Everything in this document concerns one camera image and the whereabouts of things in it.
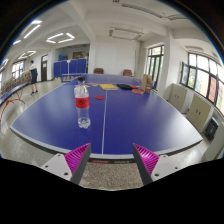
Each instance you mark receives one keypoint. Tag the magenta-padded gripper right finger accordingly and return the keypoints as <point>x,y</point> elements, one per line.
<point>147,159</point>

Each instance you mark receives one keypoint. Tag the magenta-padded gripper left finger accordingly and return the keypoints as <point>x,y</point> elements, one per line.
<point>77,158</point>

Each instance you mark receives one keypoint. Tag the clear red-labelled drink bottle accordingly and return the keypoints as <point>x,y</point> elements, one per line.
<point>82,103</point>

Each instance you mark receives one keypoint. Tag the flat round red coaster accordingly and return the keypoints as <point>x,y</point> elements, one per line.
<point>99,97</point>

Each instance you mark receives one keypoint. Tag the red table tennis paddle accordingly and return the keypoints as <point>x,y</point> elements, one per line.
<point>137,91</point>
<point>135,86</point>

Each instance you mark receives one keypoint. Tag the black floor appliance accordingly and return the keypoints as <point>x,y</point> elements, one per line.
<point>211,129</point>

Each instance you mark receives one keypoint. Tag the grey pink booklet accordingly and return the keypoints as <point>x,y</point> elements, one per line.
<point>92,84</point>

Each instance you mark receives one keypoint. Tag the brown cardboard box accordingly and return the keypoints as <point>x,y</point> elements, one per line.
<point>146,84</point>

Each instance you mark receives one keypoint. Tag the black paddle case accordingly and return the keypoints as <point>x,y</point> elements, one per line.
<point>124,86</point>

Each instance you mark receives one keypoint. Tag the brown armchair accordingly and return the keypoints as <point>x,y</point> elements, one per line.
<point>98,70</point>
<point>127,72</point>

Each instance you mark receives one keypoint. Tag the folded blue table tennis tables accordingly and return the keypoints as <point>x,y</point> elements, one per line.
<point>71,66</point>

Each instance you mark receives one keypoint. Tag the red-legged blue table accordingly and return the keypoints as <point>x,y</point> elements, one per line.
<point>10,93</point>

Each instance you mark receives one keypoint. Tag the person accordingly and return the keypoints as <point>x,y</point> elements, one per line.
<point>33,75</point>

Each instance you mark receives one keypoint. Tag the dark door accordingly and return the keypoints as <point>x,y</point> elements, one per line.
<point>44,68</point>

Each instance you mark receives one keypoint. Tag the shelf unit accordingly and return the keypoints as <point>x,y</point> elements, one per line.
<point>20,80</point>

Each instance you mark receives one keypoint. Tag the large black-framed window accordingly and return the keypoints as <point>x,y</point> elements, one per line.
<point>203,78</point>

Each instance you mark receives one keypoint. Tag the ceiling lights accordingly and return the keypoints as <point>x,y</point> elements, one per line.
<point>60,37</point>

